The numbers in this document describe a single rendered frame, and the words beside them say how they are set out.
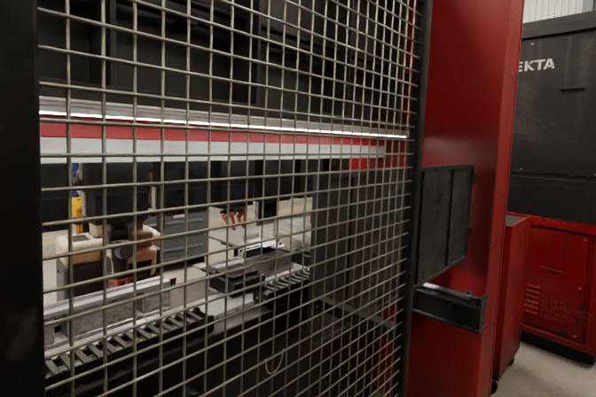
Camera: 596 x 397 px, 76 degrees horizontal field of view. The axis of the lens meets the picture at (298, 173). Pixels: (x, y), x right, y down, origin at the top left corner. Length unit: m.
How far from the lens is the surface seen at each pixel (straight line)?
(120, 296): 1.23
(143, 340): 0.82
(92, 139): 1.10
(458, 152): 1.99
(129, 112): 0.92
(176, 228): 4.20
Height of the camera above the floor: 1.42
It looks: 5 degrees down
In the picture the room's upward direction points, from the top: 2 degrees clockwise
